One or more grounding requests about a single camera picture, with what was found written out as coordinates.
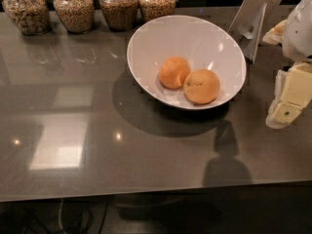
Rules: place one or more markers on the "far left glass grain jar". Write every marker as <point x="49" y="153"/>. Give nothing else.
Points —
<point x="30" y="17"/>

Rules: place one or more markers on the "glass grain jar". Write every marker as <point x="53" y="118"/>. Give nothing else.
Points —
<point x="30" y="17"/>
<point x="120" y="15"/>
<point x="153" y="9"/>
<point x="77" y="16"/>

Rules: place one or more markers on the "orange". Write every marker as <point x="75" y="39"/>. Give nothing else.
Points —
<point x="173" y="72"/>
<point x="201" y="86"/>

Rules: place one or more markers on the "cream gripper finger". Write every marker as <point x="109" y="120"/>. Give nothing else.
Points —
<point x="293" y="92"/>
<point x="275" y="35"/>

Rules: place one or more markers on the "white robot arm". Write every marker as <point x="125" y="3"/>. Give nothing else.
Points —
<point x="297" y="37"/>

